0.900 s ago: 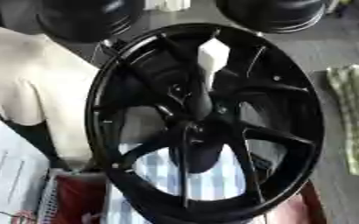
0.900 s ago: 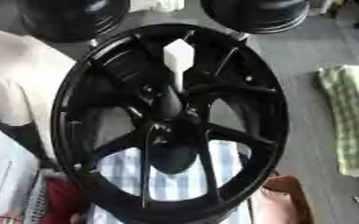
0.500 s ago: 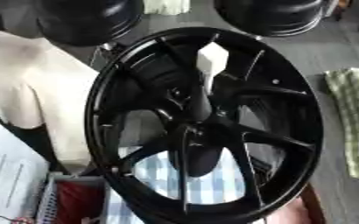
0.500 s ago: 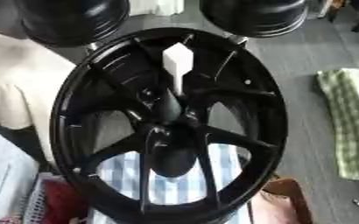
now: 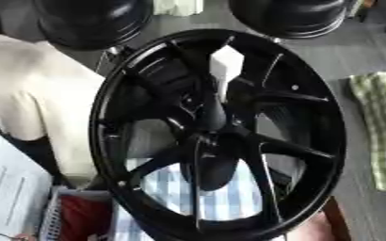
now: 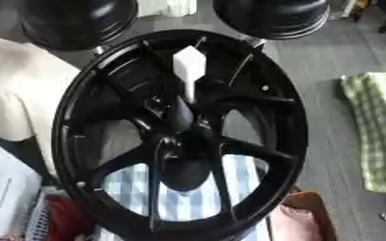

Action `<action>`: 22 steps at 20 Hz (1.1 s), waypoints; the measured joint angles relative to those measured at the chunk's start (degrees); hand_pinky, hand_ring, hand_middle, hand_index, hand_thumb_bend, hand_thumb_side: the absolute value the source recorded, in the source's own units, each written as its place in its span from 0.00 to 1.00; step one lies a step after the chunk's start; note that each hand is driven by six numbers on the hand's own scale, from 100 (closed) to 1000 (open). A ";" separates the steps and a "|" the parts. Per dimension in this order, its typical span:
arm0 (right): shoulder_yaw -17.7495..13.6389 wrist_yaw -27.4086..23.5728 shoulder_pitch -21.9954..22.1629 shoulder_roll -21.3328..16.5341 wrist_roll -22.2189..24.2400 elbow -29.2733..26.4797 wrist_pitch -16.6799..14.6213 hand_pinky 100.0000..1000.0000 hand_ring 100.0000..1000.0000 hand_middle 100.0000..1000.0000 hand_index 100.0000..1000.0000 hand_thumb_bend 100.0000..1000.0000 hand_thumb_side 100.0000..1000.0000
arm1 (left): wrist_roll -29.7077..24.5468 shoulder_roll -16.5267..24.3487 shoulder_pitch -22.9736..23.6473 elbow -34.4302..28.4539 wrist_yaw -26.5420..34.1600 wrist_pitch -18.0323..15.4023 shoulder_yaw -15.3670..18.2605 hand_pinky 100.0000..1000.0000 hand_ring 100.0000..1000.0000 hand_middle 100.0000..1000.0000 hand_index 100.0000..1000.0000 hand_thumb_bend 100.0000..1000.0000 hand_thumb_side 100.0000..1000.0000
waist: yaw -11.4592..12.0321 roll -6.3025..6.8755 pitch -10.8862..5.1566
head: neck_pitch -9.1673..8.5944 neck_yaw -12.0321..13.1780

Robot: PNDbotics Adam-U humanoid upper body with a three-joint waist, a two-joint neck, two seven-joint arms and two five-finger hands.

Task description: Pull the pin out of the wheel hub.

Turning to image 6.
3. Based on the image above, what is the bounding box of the blue white striped cloth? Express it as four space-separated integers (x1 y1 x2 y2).
92 153 272 241

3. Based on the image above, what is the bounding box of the red bag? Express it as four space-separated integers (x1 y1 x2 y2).
42 194 98 241

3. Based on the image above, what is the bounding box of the brown bag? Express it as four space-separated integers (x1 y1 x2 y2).
266 189 338 241

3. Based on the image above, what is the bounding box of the green white checked cloth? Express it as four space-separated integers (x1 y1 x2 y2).
338 72 386 194

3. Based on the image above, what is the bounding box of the white pin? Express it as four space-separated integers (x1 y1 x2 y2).
171 45 210 104

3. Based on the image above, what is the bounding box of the black spoked wheel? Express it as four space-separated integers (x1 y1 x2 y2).
51 28 311 241

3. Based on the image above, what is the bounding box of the white fabric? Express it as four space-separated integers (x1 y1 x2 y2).
135 0 199 19

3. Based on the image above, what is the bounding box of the person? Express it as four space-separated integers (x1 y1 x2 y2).
0 35 83 188

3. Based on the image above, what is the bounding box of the white cardboard box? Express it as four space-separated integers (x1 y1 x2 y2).
0 135 45 240

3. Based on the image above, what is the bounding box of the white mesh basket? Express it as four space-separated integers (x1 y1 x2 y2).
23 187 55 241

